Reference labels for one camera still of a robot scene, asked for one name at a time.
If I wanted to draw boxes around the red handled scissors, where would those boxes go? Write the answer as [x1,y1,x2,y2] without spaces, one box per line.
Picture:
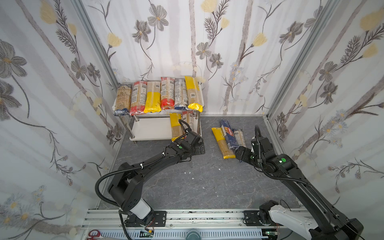
[86,230,102,240]

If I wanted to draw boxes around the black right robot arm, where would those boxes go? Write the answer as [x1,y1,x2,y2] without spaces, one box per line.
[236,126,364,240]

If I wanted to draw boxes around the small red-end spaghetti pack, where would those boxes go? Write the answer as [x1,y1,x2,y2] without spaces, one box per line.
[182,111,195,131]

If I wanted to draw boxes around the blue clear label spaghetti pack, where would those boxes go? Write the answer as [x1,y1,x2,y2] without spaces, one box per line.
[174,79,188,110]

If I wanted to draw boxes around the yellow-top spaghetti pack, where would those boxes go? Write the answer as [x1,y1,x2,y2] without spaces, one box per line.
[185,76,203,113]

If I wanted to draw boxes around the yellow-end spaghetti pack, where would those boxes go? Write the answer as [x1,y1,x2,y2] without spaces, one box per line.
[144,81,162,113]

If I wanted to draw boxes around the yellow pastatime pack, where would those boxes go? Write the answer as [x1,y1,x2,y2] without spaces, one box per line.
[170,113,184,142]
[212,128,236,159]

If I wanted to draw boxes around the dark blue-top spaghetti pack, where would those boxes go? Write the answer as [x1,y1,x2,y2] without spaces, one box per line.
[114,84,133,116]

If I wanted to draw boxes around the white two-tier shelf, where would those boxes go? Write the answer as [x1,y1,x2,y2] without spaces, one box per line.
[112,99,201,142]

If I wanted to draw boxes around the yellow Pastatime pack front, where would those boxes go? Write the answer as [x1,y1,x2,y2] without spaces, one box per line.
[170,113,184,142]

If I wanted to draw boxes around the blue Barilla spaghetti pack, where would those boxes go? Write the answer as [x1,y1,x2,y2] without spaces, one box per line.
[220,119,239,151]

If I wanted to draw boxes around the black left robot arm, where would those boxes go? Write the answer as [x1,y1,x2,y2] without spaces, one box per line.
[95,120,205,226]

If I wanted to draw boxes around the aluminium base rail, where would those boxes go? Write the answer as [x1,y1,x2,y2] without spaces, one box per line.
[80,209,331,240]

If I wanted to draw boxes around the clear blue-end spaghetti pack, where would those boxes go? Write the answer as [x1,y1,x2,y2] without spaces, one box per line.
[234,129,247,148]

